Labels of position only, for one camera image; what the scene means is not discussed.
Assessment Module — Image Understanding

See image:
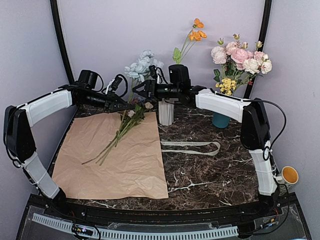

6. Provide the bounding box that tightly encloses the white slotted cable duct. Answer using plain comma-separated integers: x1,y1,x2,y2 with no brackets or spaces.
31,213,239,240

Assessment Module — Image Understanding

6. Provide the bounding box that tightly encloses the orange poppy flower stem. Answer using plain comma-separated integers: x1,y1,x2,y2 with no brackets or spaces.
172,18,208,64

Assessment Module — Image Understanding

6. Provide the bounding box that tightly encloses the white yellow mug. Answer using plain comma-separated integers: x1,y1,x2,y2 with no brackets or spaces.
275,166,299,190

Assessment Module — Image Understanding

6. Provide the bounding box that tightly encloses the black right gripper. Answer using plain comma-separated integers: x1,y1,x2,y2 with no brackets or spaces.
132,79,181,102

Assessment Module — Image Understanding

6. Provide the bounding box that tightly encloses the blue orange flower bouquet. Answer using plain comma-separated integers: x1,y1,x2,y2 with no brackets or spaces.
82,101,154,166

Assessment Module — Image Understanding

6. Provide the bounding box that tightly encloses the blue ceramic vase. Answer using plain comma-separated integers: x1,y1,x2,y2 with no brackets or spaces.
212,112,230,129

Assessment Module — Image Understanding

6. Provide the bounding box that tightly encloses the white printed ribbon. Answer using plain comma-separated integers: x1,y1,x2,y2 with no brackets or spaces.
159,140,221,157

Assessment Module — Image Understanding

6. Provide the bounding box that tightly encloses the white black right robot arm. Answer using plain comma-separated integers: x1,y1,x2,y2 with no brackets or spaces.
133,64,280,217

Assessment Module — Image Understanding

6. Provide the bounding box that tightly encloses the peach wrapping paper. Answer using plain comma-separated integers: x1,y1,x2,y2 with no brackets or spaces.
52,112,169,200

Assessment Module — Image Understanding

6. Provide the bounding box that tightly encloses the black right frame post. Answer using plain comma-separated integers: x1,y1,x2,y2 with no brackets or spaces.
243,0,273,100

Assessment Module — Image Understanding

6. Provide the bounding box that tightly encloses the black left frame post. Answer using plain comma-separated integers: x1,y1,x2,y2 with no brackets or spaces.
50,0,75,84

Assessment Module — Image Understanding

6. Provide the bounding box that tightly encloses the black front frame rail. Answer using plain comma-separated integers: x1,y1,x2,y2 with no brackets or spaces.
24,193,298,226

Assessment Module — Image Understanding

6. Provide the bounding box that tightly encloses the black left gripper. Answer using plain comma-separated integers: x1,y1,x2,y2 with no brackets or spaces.
80,90,131,113

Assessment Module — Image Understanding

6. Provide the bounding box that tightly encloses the yellow and pink flower bunch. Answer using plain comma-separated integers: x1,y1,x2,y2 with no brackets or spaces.
211,34,273,96

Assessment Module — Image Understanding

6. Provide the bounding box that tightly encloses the light blue peony stem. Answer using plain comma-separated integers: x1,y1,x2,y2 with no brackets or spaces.
124,50,164,101

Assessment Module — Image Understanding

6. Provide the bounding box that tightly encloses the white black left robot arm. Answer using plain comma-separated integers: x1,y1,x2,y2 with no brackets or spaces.
3,70,134,218

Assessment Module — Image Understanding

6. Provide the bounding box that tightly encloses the black frame post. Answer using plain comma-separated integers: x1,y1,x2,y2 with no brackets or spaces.
243,0,273,100
50,0,75,84

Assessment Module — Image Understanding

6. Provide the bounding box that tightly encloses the white ribbed vase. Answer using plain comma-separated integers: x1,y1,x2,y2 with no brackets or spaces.
158,99,175,126

